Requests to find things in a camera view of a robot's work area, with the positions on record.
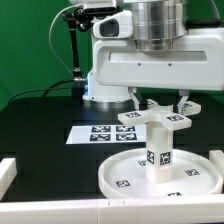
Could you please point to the white cross-shaped table base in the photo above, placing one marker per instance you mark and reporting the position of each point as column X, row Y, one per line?
column 163, row 115

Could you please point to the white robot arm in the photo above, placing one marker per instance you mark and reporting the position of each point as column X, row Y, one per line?
column 148, row 44

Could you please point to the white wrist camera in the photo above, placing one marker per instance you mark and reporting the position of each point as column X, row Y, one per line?
column 118, row 26

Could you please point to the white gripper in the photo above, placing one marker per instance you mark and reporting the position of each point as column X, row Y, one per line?
column 196, row 62

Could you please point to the white left fence rail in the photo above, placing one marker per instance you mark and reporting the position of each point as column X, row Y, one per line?
column 8, row 172

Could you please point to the white front fence rail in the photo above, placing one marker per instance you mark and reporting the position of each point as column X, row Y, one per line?
column 170, row 210

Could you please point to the white round table top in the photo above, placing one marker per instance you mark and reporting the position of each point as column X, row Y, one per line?
column 127, row 175

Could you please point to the white marker plate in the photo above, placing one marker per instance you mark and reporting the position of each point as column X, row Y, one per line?
column 93, row 134

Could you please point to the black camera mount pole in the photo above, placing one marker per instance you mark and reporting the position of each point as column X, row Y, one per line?
column 75, row 43

